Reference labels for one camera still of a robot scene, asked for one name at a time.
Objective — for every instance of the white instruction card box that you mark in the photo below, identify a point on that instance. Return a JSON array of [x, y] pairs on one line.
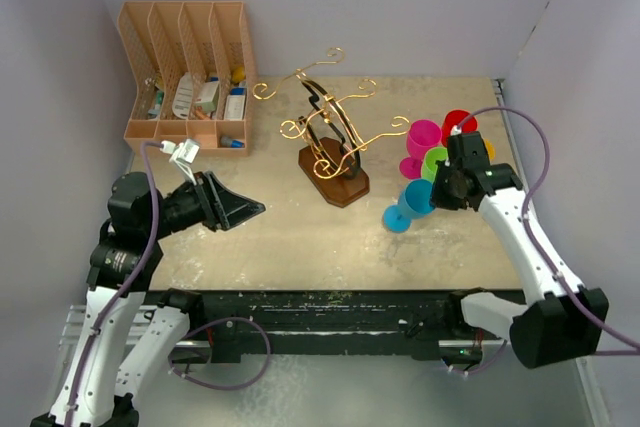
[[235, 104]]

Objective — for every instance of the pink wine glass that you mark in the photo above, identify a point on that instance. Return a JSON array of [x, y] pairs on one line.
[[423, 135]]

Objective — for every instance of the gold and black glass rack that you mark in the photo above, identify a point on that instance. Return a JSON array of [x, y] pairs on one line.
[[331, 159]]

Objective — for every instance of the grey and blue stamp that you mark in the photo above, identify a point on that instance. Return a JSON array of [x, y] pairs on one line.
[[229, 142]]

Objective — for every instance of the peach plastic desk organizer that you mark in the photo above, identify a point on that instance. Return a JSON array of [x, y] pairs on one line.
[[164, 39]]

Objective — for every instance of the green wine glass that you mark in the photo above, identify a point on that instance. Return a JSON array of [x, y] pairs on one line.
[[430, 162]]

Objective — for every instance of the yellow round item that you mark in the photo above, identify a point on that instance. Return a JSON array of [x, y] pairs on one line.
[[238, 75]]

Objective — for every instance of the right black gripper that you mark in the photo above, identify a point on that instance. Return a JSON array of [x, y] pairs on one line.
[[440, 199]]

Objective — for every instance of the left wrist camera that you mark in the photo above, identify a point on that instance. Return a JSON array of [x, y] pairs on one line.
[[183, 156]]

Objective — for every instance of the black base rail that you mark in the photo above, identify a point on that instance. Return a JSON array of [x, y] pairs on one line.
[[411, 323]]

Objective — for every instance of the blue wine glass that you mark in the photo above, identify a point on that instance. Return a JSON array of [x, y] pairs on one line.
[[413, 203]]

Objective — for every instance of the yellow wine glass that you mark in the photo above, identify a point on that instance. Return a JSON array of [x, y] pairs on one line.
[[490, 149]]

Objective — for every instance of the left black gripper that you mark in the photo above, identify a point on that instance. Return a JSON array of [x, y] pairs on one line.
[[212, 196]]

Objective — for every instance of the red wine glass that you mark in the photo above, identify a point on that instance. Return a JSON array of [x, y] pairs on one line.
[[454, 119]]

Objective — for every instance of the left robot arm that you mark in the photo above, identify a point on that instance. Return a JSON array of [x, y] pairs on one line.
[[105, 382]]

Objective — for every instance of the green and white box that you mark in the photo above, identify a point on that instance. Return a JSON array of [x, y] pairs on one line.
[[207, 98]]

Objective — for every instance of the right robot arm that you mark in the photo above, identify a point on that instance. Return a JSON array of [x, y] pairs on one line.
[[558, 319]]

